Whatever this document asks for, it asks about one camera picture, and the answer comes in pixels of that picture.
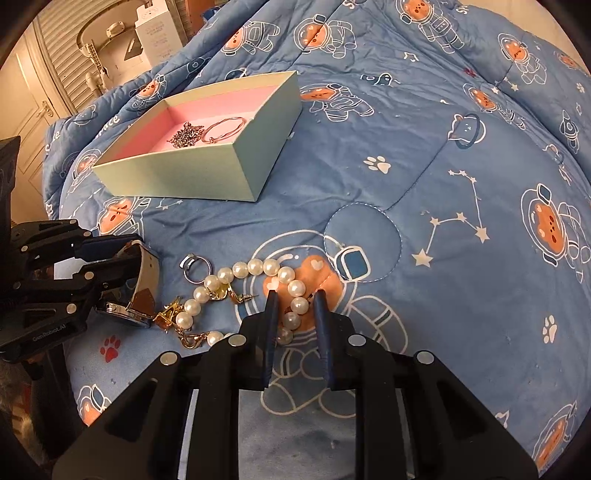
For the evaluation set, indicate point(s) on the gold stud earring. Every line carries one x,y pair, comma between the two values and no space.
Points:
222,293

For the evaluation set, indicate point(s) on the white curved frame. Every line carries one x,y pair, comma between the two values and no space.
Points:
94,78

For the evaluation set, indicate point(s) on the small white carton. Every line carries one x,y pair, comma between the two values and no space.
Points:
129,57

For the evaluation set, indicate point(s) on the white louvered cabinet door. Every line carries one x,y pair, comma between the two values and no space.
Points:
55,69

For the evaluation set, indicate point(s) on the silver bangle with gold charm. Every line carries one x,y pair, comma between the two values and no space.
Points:
227,121

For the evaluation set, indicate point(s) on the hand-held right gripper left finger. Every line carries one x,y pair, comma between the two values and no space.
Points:
271,332

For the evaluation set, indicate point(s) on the tall white carton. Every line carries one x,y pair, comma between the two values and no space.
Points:
157,27

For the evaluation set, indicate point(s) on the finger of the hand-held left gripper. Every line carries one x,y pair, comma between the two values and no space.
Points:
92,281
101,247

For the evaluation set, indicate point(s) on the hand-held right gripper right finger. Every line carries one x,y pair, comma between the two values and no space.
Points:
323,332

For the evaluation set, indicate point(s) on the green box with pink lining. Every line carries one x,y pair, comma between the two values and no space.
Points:
194,177

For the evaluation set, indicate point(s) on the cream door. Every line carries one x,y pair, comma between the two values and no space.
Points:
30,87

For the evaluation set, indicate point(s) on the blue printed blanket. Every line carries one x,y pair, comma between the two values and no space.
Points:
415,161

